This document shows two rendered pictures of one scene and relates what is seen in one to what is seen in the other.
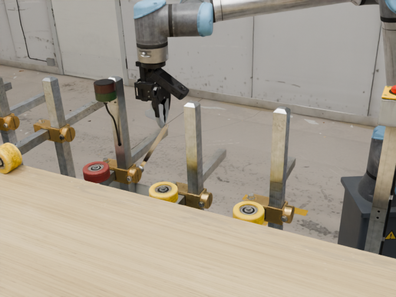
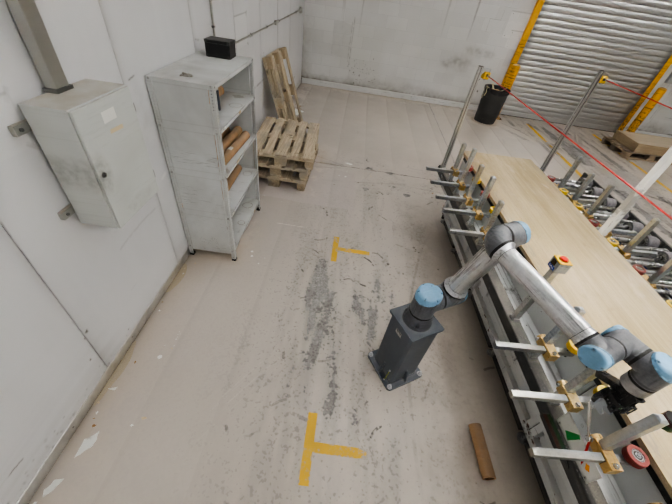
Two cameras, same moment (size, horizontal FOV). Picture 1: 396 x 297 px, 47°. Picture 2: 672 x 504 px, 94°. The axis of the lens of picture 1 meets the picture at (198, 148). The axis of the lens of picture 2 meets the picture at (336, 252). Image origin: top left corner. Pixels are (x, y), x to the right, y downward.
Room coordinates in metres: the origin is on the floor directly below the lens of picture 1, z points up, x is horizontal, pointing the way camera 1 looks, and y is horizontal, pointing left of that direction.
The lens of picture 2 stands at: (2.61, 0.08, 2.20)
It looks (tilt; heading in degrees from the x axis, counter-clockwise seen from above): 42 degrees down; 239
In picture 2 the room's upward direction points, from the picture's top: 9 degrees clockwise
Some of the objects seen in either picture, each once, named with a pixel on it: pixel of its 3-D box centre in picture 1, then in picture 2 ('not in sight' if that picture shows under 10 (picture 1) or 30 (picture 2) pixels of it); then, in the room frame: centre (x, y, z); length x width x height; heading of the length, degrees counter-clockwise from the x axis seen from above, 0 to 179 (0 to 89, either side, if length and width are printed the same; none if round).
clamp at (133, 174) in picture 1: (119, 171); (604, 453); (1.27, 0.26, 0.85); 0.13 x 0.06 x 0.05; 63
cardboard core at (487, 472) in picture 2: not in sight; (481, 450); (1.26, 0.01, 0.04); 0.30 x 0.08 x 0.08; 63
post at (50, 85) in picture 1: (62, 144); not in sight; (1.38, 0.46, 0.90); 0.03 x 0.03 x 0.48; 63
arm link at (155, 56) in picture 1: (152, 53); (637, 384); (1.29, 0.12, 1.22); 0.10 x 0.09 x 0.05; 153
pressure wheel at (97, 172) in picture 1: (98, 182); (628, 459); (1.20, 0.31, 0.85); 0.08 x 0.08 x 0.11
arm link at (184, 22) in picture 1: (191, 19); (622, 344); (1.30, 0.00, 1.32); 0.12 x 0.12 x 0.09; 89
